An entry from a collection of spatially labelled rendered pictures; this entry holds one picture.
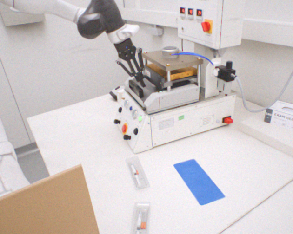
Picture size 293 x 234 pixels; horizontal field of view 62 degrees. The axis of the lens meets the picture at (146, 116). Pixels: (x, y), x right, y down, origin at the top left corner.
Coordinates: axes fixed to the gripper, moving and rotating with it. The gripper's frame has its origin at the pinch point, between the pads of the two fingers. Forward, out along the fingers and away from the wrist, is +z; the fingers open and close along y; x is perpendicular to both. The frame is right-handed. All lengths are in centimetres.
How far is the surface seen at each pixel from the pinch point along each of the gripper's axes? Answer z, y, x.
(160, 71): -0.1, -9.5, 3.1
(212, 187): 28, 2, 48
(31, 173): 70, 108, -94
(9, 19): -40, 48, -121
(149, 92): 6.0, -0.3, 3.6
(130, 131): 16.9, 16.1, 6.8
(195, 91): 10.5, -16.9, 16.0
